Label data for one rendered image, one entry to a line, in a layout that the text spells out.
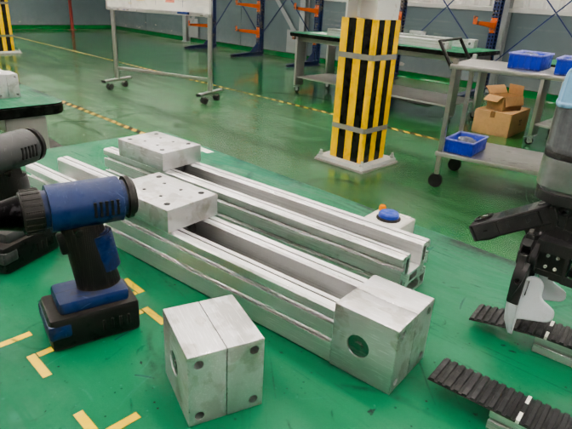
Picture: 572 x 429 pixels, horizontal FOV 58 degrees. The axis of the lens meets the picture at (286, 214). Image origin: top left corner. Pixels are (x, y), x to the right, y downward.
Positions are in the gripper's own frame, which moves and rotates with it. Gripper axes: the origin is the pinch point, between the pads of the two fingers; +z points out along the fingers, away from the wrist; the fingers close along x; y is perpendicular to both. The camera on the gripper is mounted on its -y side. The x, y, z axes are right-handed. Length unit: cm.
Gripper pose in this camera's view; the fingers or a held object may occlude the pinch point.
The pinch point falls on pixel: (512, 314)
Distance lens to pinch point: 83.6
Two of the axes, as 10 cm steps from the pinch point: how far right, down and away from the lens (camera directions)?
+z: -0.7, 9.2, 3.8
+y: 7.7, 2.9, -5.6
